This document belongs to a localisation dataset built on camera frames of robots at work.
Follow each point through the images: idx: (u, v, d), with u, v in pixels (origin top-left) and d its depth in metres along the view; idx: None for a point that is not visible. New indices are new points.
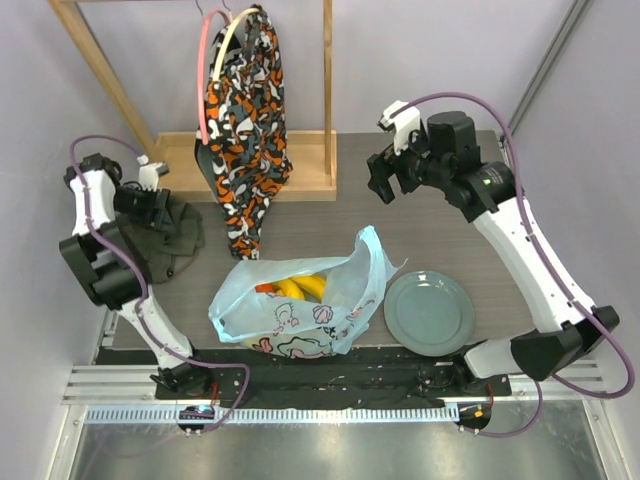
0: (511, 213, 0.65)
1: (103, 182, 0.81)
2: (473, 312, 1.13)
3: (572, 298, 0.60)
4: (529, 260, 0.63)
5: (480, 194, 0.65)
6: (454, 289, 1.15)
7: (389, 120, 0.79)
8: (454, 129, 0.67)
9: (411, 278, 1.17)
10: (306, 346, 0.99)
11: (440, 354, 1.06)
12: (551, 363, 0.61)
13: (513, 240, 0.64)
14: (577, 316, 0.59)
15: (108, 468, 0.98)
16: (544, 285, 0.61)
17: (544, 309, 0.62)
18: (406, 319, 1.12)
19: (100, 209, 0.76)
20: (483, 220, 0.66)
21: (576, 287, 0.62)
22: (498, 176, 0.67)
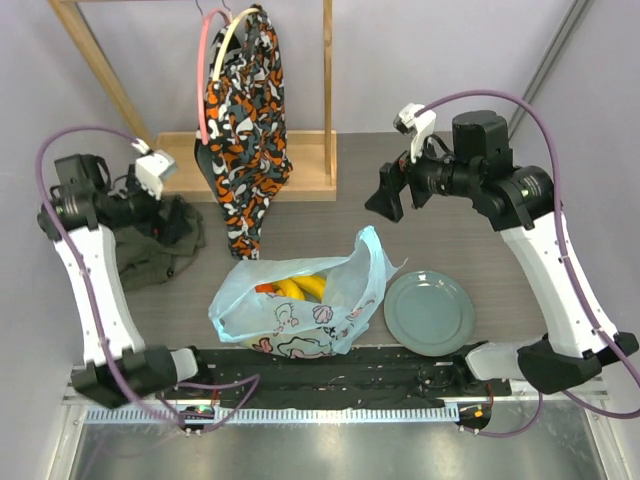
0: (546, 231, 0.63)
1: (100, 255, 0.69)
2: (473, 312, 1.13)
3: (597, 328, 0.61)
4: (560, 286, 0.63)
5: (516, 205, 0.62)
6: (454, 289, 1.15)
7: (410, 120, 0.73)
8: (485, 131, 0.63)
9: (411, 278, 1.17)
10: (307, 346, 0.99)
11: (440, 354, 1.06)
12: (563, 383, 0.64)
13: (545, 259, 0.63)
14: (599, 346, 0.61)
15: (108, 468, 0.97)
16: (571, 313, 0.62)
17: (565, 334, 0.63)
18: (407, 319, 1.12)
19: (108, 301, 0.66)
20: (511, 231, 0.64)
21: (601, 314, 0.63)
22: (536, 185, 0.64)
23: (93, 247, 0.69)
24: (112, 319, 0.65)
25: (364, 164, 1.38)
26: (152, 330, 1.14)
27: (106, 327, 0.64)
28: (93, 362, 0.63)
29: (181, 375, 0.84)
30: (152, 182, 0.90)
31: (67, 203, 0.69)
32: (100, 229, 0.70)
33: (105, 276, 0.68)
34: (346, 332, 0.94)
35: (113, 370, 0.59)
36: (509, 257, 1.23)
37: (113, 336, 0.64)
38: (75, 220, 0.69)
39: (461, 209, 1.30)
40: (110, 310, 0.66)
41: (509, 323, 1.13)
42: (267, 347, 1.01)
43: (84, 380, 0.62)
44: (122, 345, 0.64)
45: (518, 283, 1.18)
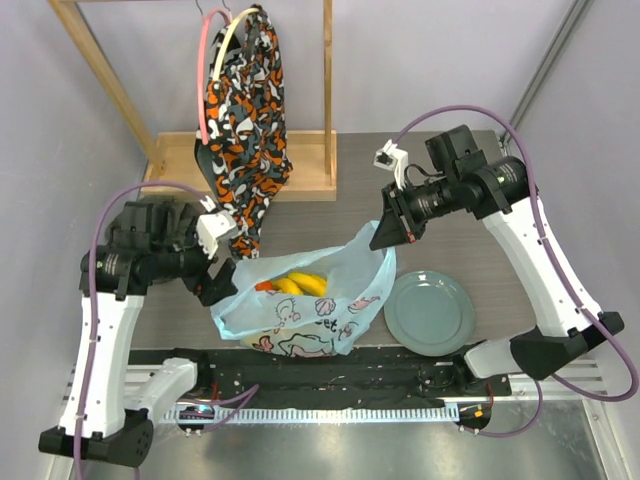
0: (523, 214, 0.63)
1: (118, 325, 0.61)
2: (473, 312, 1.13)
3: (580, 305, 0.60)
4: (542, 268, 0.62)
5: (494, 190, 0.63)
6: (453, 289, 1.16)
7: (389, 151, 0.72)
8: (450, 137, 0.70)
9: (411, 278, 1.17)
10: (307, 344, 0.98)
11: (440, 354, 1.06)
12: (552, 369, 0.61)
13: (525, 242, 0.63)
14: (585, 324, 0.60)
15: (108, 468, 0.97)
16: (553, 292, 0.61)
17: (551, 315, 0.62)
18: (406, 320, 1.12)
19: (102, 378, 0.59)
20: (493, 220, 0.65)
21: (584, 293, 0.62)
22: (511, 172, 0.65)
23: (111, 316, 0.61)
24: (96, 397, 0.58)
25: (364, 164, 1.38)
26: (152, 329, 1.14)
27: (88, 402, 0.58)
28: (65, 428, 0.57)
29: (175, 396, 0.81)
30: (210, 242, 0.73)
31: (108, 259, 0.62)
32: (127, 301, 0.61)
33: (113, 352, 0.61)
34: (345, 325, 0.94)
35: (75, 459, 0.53)
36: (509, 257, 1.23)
37: (92, 414, 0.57)
38: (111, 280, 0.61)
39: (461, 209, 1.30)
40: (100, 388, 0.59)
41: (509, 323, 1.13)
42: (267, 347, 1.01)
43: (47, 442, 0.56)
44: (95, 430, 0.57)
45: (518, 283, 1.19)
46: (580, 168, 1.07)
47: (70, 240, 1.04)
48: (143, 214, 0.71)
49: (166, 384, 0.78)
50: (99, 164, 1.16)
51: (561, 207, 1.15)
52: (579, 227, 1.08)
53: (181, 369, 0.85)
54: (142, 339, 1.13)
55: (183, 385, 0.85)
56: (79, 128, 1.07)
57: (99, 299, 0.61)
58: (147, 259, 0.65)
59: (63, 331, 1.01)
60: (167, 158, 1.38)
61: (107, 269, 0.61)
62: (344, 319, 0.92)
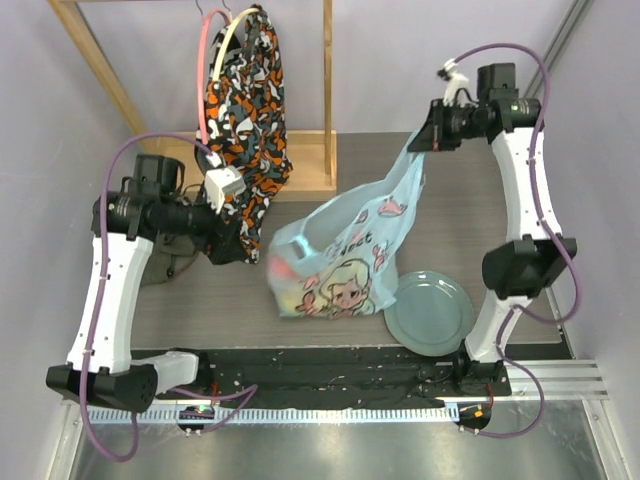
0: (522, 136, 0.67)
1: (128, 267, 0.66)
2: (473, 312, 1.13)
3: (540, 218, 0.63)
4: (520, 183, 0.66)
5: (503, 114, 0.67)
6: (453, 290, 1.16)
7: (450, 67, 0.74)
8: (496, 66, 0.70)
9: (410, 278, 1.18)
10: (344, 277, 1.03)
11: (440, 354, 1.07)
12: (507, 273, 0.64)
13: (514, 159, 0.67)
14: (541, 235, 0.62)
15: (108, 468, 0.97)
16: (521, 202, 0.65)
17: (515, 222, 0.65)
18: (407, 319, 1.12)
19: (110, 318, 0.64)
20: (497, 142, 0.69)
21: (552, 215, 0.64)
22: (526, 107, 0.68)
23: (121, 256, 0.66)
24: (104, 332, 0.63)
25: (364, 164, 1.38)
26: (153, 329, 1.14)
27: (96, 338, 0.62)
28: (72, 364, 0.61)
29: (175, 382, 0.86)
30: (216, 198, 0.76)
31: (120, 202, 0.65)
32: (137, 242, 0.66)
33: (121, 292, 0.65)
34: (379, 246, 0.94)
35: (84, 387, 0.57)
36: None
37: (99, 350, 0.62)
38: (121, 222, 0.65)
39: (461, 209, 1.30)
40: (107, 325, 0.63)
41: None
42: (310, 305, 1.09)
43: (55, 378, 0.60)
44: (102, 364, 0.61)
45: None
46: (581, 168, 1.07)
47: (70, 240, 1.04)
48: (151, 163, 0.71)
49: (168, 368, 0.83)
50: (99, 164, 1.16)
51: (562, 206, 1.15)
52: (580, 227, 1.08)
53: (184, 358, 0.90)
54: (143, 339, 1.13)
55: (183, 376, 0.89)
56: (79, 128, 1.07)
57: (110, 240, 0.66)
58: (158, 207, 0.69)
59: (63, 331, 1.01)
60: None
61: (119, 210, 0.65)
62: (379, 229, 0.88)
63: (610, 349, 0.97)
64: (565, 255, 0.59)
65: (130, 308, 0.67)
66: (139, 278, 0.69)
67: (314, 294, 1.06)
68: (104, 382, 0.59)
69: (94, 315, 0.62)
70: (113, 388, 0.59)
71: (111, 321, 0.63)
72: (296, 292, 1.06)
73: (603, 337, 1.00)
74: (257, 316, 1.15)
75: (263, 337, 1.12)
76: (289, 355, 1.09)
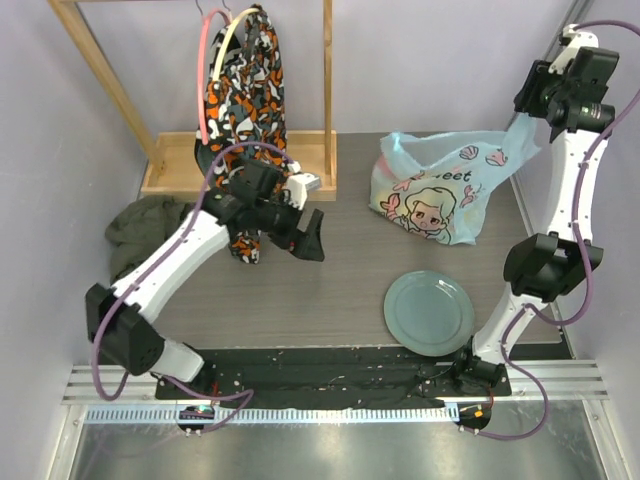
0: (582, 139, 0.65)
1: (204, 239, 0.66)
2: (473, 313, 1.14)
3: (573, 221, 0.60)
4: (563, 183, 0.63)
5: (570, 115, 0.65)
6: (453, 290, 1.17)
7: (570, 30, 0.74)
8: (594, 58, 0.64)
9: (411, 278, 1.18)
10: (433, 201, 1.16)
11: (442, 354, 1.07)
12: (525, 266, 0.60)
13: (566, 160, 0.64)
14: (568, 236, 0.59)
15: (107, 468, 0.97)
16: (559, 201, 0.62)
17: (546, 220, 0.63)
18: (407, 319, 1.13)
19: (164, 271, 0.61)
20: (557, 140, 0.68)
21: (587, 221, 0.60)
22: (599, 111, 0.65)
23: (205, 231, 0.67)
24: (151, 280, 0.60)
25: (365, 164, 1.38)
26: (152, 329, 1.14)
27: (146, 279, 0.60)
28: (114, 290, 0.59)
29: (171, 372, 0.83)
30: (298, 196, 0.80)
31: (225, 197, 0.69)
32: (222, 230, 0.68)
33: (185, 258, 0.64)
34: (472, 186, 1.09)
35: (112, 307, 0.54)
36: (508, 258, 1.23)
37: (143, 289, 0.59)
38: (217, 212, 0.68)
39: None
40: (160, 274, 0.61)
41: None
42: (393, 208, 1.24)
43: (94, 293, 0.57)
44: (138, 302, 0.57)
45: None
46: None
47: (70, 240, 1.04)
48: (256, 168, 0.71)
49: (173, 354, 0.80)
50: (99, 163, 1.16)
51: None
52: None
53: (190, 354, 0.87)
54: None
55: (181, 370, 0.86)
56: (79, 127, 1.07)
57: (201, 216, 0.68)
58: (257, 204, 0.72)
59: (63, 331, 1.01)
60: (166, 158, 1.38)
61: (222, 203, 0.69)
62: (481, 170, 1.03)
63: (610, 349, 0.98)
64: (585, 262, 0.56)
65: (182, 279, 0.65)
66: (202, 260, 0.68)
67: (399, 200, 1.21)
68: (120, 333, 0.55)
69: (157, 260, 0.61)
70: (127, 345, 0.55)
71: (162, 275, 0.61)
72: (386, 190, 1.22)
73: (603, 337, 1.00)
74: (257, 315, 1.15)
75: (263, 337, 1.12)
76: (289, 356, 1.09)
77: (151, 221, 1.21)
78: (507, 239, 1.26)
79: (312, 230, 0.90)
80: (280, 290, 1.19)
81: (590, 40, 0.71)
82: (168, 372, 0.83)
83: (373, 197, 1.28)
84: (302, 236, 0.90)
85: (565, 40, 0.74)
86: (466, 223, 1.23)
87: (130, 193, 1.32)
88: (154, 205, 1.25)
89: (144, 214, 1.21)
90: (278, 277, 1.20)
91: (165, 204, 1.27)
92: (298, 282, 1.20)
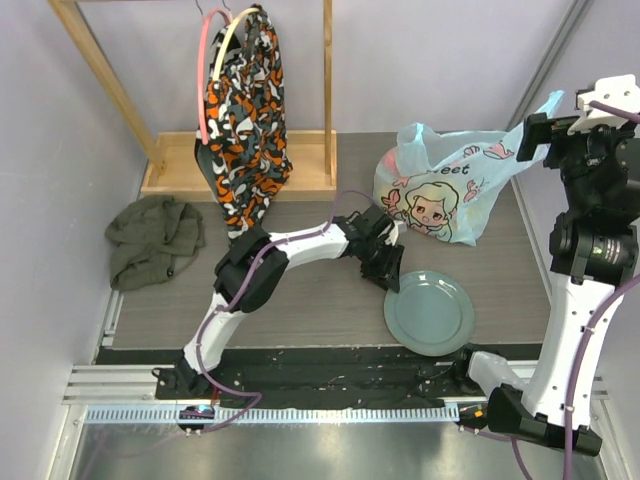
0: (587, 296, 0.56)
1: (332, 242, 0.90)
2: (473, 313, 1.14)
3: (567, 405, 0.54)
4: (562, 348, 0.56)
5: (578, 258, 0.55)
6: (452, 289, 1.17)
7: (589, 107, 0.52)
8: (627, 186, 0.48)
9: (411, 278, 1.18)
10: (434, 198, 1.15)
11: (442, 354, 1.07)
12: (504, 429, 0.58)
13: (568, 319, 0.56)
14: (558, 421, 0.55)
15: (108, 468, 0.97)
16: (552, 374, 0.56)
17: (536, 390, 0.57)
18: (407, 319, 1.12)
19: (304, 245, 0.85)
20: (557, 279, 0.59)
21: (585, 400, 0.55)
22: (615, 251, 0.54)
23: (335, 237, 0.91)
24: (296, 244, 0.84)
25: (365, 164, 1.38)
26: (152, 329, 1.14)
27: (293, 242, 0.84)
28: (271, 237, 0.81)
29: (200, 344, 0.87)
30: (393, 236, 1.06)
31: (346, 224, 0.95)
32: (341, 245, 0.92)
33: (316, 245, 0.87)
34: (475, 181, 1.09)
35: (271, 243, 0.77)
36: (508, 257, 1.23)
37: (289, 246, 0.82)
38: (345, 232, 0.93)
39: None
40: (303, 243, 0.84)
41: (507, 323, 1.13)
42: (394, 204, 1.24)
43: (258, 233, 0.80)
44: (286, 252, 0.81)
45: (517, 283, 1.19)
46: None
47: (70, 240, 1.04)
48: (374, 215, 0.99)
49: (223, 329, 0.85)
50: (100, 164, 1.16)
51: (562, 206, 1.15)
52: None
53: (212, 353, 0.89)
54: (142, 338, 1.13)
55: (209, 354, 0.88)
56: (79, 128, 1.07)
57: (333, 228, 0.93)
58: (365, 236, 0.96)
59: (63, 332, 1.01)
60: (166, 158, 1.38)
61: (348, 228, 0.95)
62: (479, 164, 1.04)
63: (610, 349, 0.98)
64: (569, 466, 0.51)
65: (304, 258, 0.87)
66: (317, 255, 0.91)
67: (400, 195, 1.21)
68: (266, 265, 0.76)
69: (303, 234, 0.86)
70: (265, 279, 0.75)
71: (304, 245, 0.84)
72: (386, 185, 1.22)
73: (603, 337, 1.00)
74: (257, 315, 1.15)
75: (262, 337, 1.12)
76: (289, 356, 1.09)
77: (151, 220, 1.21)
78: (507, 238, 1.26)
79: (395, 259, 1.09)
80: (279, 290, 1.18)
81: (624, 96, 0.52)
82: (203, 341, 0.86)
83: (376, 190, 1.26)
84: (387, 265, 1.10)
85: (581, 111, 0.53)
86: (468, 222, 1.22)
87: (129, 193, 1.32)
88: (154, 206, 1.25)
89: (144, 214, 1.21)
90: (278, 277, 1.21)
91: (165, 204, 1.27)
92: (298, 282, 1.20)
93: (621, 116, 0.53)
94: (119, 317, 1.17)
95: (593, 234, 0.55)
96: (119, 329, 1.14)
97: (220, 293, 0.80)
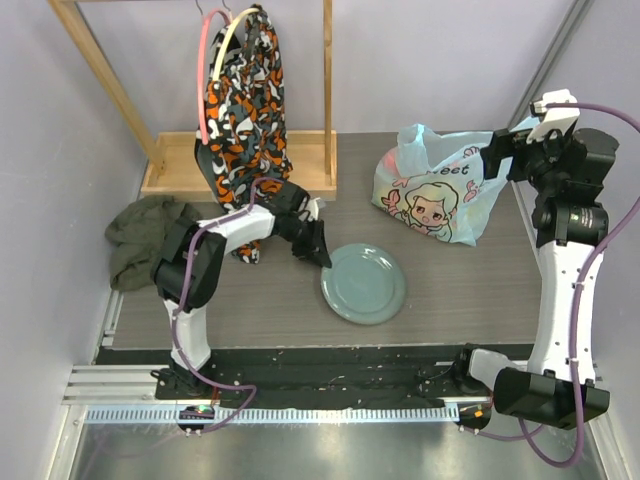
0: (575, 253, 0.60)
1: (262, 219, 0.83)
2: (405, 290, 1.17)
3: (571, 358, 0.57)
4: (557, 307, 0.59)
5: (559, 226, 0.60)
6: (389, 266, 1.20)
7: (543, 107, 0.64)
8: (588, 157, 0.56)
9: (355, 250, 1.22)
10: (434, 198, 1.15)
11: (365, 322, 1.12)
12: (515, 399, 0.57)
13: (558, 277, 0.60)
14: (566, 376, 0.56)
15: (109, 468, 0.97)
16: (554, 331, 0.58)
17: (540, 352, 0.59)
18: (339, 286, 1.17)
19: (234, 226, 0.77)
20: (545, 247, 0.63)
21: (586, 355, 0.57)
22: (590, 218, 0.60)
23: (262, 214, 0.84)
24: (226, 227, 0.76)
25: (364, 164, 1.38)
26: (153, 329, 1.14)
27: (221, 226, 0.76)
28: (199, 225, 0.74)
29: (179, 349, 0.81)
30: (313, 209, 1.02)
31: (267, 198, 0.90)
32: (269, 223, 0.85)
33: (246, 225, 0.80)
34: (475, 181, 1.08)
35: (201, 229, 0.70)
36: (509, 257, 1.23)
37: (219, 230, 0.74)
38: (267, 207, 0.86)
39: None
40: (233, 225, 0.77)
41: (507, 323, 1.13)
42: (393, 204, 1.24)
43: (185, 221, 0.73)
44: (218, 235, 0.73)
45: (517, 283, 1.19)
46: None
47: (70, 240, 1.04)
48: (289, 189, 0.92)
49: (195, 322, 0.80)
50: (99, 164, 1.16)
51: None
52: None
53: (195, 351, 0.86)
54: (142, 338, 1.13)
55: (193, 350, 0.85)
56: (79, 128, 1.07)
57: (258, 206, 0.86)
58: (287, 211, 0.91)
59: (63, 332, 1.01)
60: (166, 158, 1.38)
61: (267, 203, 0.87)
62: (478, 164, 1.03)
63: (610, 349, 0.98)
64: (581, 415, 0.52)
65: (235, 243, 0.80)
66: (250, 237, 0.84)
67: (400, 196, 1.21)
68: (203, 253, 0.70)
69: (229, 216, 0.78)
70: (207, 267, 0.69)
71: (234, 227, 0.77)
72: (386, 185, 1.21)
73: (603, 337, 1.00)
74: (255, 315, 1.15)
75: (263, 338, 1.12)
76: (289, 356, 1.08)
77: (150, 221, 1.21)
78: (507, 238, 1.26)
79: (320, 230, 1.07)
80: (279, 290, 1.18)
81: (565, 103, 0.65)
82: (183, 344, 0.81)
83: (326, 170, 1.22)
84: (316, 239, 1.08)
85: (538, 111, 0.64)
86: (468, 222, 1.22)
87: (129, 193, 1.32)
88: (154, 206, 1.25)
89: (144, 214, 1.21)
90: (278, 277, 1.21)
91: (165, 204, 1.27)
92: (298, 283, 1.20)
93: (566, 121, 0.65)
94: (119, 317, 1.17)
95: (570, 207, 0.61)
96: (119, 329, 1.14)
97: (169, 298, 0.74)
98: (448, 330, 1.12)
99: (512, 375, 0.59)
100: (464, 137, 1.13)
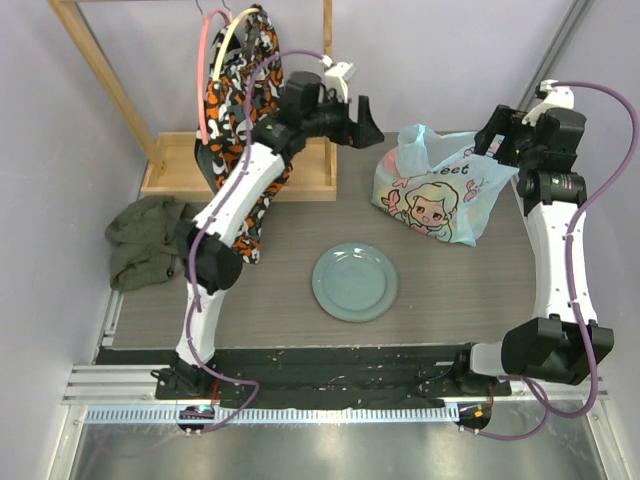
0: (562, 211, 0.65)
1: (266, 169, 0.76)
2: (398, 289, 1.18)
3: (573, 299, 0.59)
4: (553, 257, 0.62)
5: (542, 189, 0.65)
6: (378, 261, 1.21)
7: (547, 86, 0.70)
8: (560, 129, 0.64)
9: (346, 250, 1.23)
10: (434, 198, 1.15)
11: (355, 317, 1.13)
12: (531, 355, 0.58)
13: (550, 233, 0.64)
14: (570, 317, 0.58)
15: (108, 469, 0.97)
16: (553, 279, 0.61)
17: (543, 299, 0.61)
18: (331, 283, 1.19)
19: (234, 205, 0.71)
20: (533, 214, 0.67)
21: (586, 297, 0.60)
22: (570, 183, 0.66)
23: (261, 163, 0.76)
24: (225, 211, 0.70)
25: (364, 165, 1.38)
26: (152, 329, 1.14)
27: (220, 211, 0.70)
28: (195, 223, 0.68)
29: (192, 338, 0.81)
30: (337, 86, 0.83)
31: (275, 127, 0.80)
32: (277, 158, 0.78)
33: (252, 186, 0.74)
34: (474, 181, 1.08)
35: (199, 236, 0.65)
36: (510, 257, 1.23)
37: (220, 219, 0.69)
38: (270, 140, 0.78)
39: None
40: (232, 205, 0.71)
41: (507, 323, 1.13)
42: (393, 204, 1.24)
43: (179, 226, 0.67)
44: (220, 230, 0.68)
45: (518, 283, 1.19)
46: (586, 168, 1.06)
47: (70, 240, 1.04)
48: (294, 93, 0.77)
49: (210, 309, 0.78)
50: (100, 164, 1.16)
51: None
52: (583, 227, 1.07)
53: (203, 343, 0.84)
54: (141, 338, 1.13)
55: (204, 342, 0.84)
56: (79, 127, 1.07)
57: (257, 147, 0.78)
58: (300, 126, 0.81)
59: (64, 331, 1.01)
60: (166, 158, 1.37)
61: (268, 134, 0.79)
62: (478, 163, 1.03)
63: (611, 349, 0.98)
64: (589, 351, 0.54)
65: (247, 209, 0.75)
66: (264, 186, 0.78)
67: (400, 196, 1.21)
68: (209, 255, 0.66)
69: (226, 193, 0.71)
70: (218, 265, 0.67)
71: (235, 206, 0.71)
72: (386, 185, 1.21)
73: None
74: (256, 314, 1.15)
75: (263, 338, 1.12)
76: (289, 356, 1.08)
77: (151, 220, 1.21)
78: (508, 239, 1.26)
79: (363, 119, 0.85)
80: (279, 290, 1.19)
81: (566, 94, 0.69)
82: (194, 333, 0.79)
83: (323, 62, 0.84)
84: (357, 127, 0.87)
85: (543, 94, 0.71)
86: (468, 222, 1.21)
87: (129, 193, 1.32)
88: (154, 206, 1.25)
89: (144, 214, 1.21)
90: (278, 277, 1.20)
91: (165, 204, 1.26)
92: (298, 283, 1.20)
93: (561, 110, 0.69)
94: (119, 317, 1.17)
95: (550, 174, 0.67)
96: (119, 329, 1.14)
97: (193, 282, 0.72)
98: (448, 330, 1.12)
99: (521, 333, 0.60)
100: (463, 137, 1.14)
